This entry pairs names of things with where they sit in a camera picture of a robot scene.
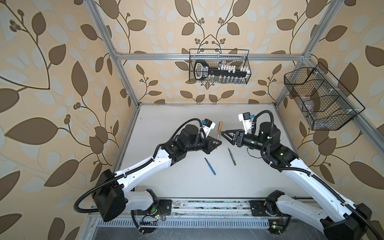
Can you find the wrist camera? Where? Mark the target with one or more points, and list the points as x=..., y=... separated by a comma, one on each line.
x=208, y=125
x=246, y=119

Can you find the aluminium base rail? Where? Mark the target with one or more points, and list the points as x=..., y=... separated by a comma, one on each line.
x=221, y=213

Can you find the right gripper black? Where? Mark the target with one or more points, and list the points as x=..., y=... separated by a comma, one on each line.
x=239, y=134

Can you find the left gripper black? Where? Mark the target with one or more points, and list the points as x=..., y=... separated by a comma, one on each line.
x=209, y=144

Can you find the wire basket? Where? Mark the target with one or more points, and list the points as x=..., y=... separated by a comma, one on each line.
x=220, y=56
x=326, y=103

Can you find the green pen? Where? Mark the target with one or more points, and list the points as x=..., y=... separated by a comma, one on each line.
x=232, y=157

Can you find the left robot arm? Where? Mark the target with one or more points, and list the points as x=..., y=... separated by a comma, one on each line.
x=114, y=192

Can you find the back wire basket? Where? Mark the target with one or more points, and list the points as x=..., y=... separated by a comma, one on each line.
x=220, y=56

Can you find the blue pen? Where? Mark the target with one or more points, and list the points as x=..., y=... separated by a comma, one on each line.
x=210, y=166

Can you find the black tool in basket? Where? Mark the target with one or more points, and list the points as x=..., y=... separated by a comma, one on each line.
x=202, y=70

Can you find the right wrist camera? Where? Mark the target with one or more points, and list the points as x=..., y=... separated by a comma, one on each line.
x=246, y=119

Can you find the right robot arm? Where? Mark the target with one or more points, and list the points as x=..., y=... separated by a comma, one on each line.
x=337, y=217

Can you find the right wire basket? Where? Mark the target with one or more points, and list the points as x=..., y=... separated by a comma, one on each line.
x=326, y=103

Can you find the brown pen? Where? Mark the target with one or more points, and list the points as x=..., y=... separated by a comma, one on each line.
x=220, y=125

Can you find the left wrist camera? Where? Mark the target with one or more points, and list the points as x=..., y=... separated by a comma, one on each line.
x=208, y=125

